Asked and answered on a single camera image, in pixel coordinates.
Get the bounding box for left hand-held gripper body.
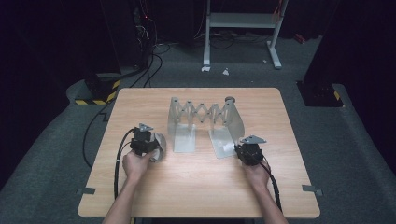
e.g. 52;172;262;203
130;123;157;156

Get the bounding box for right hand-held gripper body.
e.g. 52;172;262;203
239;134;268;166

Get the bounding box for white cloth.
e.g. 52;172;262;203
148;132;167;163

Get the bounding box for expandable grey metal book rack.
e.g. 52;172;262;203
167;96;246;160

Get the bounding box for person's right hand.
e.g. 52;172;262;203
243;161;269;190

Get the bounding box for person's left hand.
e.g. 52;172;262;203
121;150;153;184

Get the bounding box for grey tape strip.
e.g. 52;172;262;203
302;184;324;197
77;187;97;196

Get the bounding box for black yellow striped base block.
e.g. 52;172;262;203
74;73;121;106

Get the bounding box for black base with yellow mark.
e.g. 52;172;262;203
296;80;346;108

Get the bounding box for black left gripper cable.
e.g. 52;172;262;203
113;128;136;200

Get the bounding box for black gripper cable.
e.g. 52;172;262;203
113;128;136;200
261;155;283;213

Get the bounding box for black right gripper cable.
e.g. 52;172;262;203
261;155;283;213

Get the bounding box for thin black floor cable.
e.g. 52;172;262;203
81;99;117;169

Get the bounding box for bundle of black floor cables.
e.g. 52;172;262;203
129;43;163;89

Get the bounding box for black cables under stand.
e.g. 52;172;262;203
194;29;272;50

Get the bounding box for black equipment rack with wires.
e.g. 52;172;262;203
132;0;158;70

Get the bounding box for white metal stand frame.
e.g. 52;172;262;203
203;0;290;70

